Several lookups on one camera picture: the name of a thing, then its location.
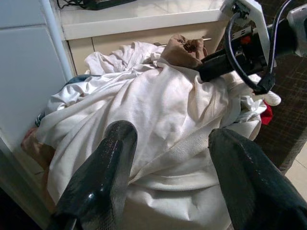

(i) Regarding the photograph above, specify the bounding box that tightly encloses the teal printed garment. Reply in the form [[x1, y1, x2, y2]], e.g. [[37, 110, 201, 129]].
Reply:
[[34, 110, 48, 127]]

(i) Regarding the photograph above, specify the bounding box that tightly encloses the pink garment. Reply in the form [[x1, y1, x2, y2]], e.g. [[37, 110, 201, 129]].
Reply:
[[21, 126, 56, 173]]

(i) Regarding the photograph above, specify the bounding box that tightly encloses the beige cabinet with white top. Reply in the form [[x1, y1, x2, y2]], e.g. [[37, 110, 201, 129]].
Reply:
[[57, 0, 229, 76]]

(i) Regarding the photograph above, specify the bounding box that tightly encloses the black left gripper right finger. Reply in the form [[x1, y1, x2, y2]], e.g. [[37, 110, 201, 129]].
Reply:
[[208, 128, 307, 230]]

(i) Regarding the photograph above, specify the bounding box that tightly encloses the white appliance side panel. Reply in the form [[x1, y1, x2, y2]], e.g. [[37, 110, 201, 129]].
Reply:
[[0, 0, 75, 154]]

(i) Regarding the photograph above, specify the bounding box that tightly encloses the large white bed sheet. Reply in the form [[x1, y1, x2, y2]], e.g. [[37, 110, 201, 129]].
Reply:
[[35, 41, 267, 230]]

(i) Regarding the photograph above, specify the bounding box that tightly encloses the black device on counter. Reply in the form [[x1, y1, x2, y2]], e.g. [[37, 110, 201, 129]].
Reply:
[[56, 0, 136, 11]]

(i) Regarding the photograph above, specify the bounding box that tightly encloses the white knit sock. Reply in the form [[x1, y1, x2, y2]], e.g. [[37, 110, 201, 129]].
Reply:
[[261, 90, 282, 107]]

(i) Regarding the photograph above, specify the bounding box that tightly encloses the red garment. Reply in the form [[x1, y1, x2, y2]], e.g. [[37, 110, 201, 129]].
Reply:
[[260, 100, 274, 126]]

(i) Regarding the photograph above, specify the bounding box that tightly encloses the dark blue garment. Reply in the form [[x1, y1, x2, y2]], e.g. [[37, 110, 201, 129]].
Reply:
[[64, 74, 101, 86]]

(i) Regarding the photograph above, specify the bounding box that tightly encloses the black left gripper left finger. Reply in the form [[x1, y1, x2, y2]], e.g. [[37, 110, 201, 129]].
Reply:
[[47, 120, 138, 230]]

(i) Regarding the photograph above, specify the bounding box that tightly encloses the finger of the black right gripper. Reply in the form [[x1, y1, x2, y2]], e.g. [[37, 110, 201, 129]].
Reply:
[[191, 49, 237, 82]]

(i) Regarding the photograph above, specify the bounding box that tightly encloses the brown cloth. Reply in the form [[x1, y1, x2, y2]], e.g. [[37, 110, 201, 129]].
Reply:
[[159, 34, 208, 70]]

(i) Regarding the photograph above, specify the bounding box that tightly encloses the thin grey robot cable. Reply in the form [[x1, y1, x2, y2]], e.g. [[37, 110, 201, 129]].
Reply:
[[266, 0, 293, 75]]

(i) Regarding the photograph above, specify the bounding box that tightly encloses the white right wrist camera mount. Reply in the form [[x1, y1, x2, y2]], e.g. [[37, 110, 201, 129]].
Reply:
[[220, 0, 273, 58]]

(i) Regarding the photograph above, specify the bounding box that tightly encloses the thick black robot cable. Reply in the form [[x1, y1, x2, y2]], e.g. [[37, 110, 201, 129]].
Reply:
[[224, 11, 276, 94]]

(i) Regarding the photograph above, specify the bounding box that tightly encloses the dark patterned rug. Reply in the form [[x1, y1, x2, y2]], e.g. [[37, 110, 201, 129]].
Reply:
[[248, 0, 307, 172]]

